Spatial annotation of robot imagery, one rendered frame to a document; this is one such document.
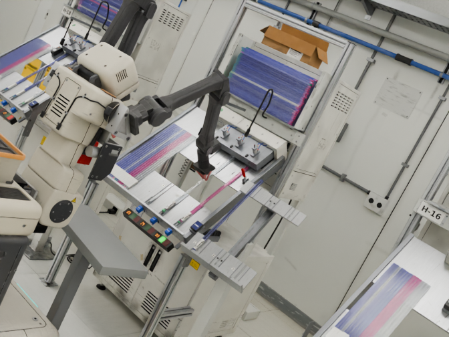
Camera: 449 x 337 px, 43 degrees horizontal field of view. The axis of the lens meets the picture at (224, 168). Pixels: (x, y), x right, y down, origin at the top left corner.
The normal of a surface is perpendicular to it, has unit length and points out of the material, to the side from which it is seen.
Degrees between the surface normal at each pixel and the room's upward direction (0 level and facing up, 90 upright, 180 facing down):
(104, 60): 48
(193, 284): 90
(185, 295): 90
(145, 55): 90
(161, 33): 90
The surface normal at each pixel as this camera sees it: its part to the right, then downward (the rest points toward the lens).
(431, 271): -0.07, -0.72
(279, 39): -0.43, -0.25
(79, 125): 0.70, 0.45
